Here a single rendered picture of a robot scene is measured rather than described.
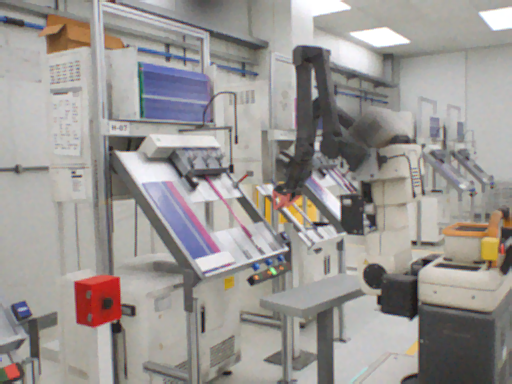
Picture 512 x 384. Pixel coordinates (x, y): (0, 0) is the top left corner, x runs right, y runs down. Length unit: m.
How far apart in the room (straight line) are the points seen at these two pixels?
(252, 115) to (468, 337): 2.29
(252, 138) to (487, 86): 6.73
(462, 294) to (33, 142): 3.00
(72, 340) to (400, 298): 1.64
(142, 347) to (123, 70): 1.26
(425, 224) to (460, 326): 5.03
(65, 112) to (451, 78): 8.17
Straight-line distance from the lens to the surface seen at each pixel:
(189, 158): 2.53
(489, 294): 1.80
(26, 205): 3.86
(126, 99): 2.45
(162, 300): 2.39
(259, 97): 3.59
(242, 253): 2.37
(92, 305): 1.88
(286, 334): 2.76
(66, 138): 2.60
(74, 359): 2.82
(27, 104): 3.89
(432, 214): 6.80
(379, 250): 2.04
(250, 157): 3.62
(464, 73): 9.91
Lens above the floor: 1.21
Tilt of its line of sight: 5 degrees down
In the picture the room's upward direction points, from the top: 1 degrees counter-clockwise
